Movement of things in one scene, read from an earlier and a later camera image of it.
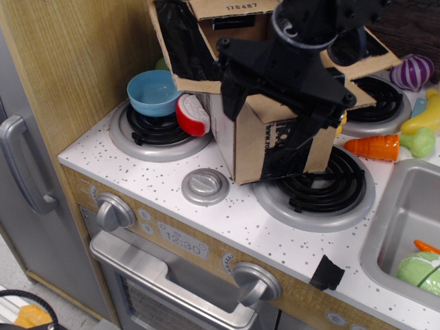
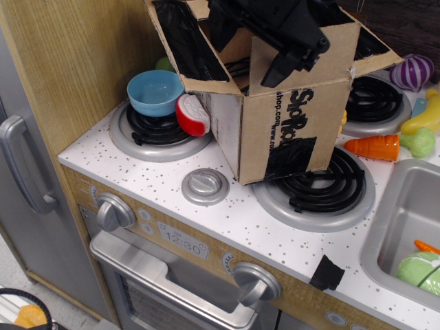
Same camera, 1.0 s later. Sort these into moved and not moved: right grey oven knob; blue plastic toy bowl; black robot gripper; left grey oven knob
Moved: black robot gripper
Not moved: left grey oven knob; right grey oven knob; blue plastic toy bowl
